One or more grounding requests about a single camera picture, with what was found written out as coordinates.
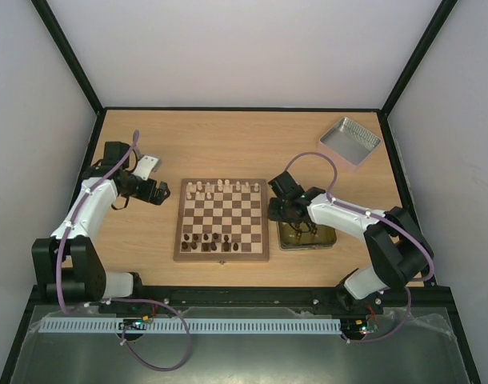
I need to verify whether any black frame post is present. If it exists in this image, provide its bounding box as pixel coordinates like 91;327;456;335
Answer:
31;0;104;115
381;0;458;116

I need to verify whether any black frame post left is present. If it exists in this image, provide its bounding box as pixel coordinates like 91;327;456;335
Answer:
31;0;104;115

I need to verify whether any gold tin box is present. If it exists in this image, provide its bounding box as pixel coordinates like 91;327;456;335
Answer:
277;222;337;250

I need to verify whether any black frame post right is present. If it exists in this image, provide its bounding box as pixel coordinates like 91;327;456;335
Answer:
381;0;458;116

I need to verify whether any wooden chess board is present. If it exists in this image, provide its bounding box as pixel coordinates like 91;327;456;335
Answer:
173;178;270;264

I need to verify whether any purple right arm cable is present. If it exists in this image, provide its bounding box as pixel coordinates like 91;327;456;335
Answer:
286;151;436;346

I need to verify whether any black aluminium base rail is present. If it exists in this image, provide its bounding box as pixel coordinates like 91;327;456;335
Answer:
27;284;453;317

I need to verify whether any silver tin lid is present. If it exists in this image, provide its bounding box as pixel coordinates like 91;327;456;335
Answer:
318;117;382;172

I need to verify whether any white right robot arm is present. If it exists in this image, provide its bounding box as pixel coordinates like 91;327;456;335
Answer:
268;171;435;314

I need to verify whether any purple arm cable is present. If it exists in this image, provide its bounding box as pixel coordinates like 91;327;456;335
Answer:
56;129;194;371
286;151;436;346

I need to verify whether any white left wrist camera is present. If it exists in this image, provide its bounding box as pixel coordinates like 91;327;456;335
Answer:
132;155;161;181

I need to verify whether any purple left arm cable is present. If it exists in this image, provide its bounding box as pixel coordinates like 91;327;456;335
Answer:
56;129;194;371

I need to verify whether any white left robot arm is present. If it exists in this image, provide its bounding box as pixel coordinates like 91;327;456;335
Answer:
31;142;170;314

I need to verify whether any white slotted cable duct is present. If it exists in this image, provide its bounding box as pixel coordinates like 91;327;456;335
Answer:
38;318;341;335

